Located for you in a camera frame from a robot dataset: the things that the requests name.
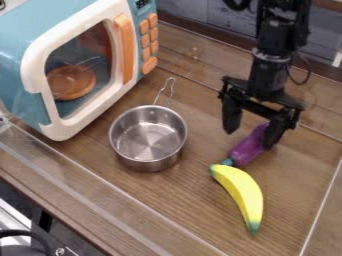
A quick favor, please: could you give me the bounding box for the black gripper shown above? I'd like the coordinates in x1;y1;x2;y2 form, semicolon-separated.
219;50;304;150

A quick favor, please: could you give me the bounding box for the purple toy eggplant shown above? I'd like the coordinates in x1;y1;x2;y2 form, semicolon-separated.
221;122;268;168

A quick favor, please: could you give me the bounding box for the silver pot with handle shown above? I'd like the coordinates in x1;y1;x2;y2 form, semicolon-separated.
108;77;188;172

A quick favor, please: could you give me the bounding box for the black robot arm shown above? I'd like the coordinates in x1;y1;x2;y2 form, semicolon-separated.
219;0;311;149

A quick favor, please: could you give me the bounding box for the orange plate inside microwave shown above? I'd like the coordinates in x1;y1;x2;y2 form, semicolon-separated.
46;65;96;101

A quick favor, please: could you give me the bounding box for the yellow toy banana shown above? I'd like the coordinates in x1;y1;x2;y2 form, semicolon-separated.
209;164;263;234

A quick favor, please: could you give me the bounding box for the clear acrylic barrier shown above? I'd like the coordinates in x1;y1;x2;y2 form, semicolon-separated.
0;113;227;256

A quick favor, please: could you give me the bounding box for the blue toy microwave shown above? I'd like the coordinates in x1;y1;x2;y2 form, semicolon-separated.
0;0;158;141

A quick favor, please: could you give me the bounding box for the black cable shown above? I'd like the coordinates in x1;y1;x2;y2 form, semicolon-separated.
0;229;50;256

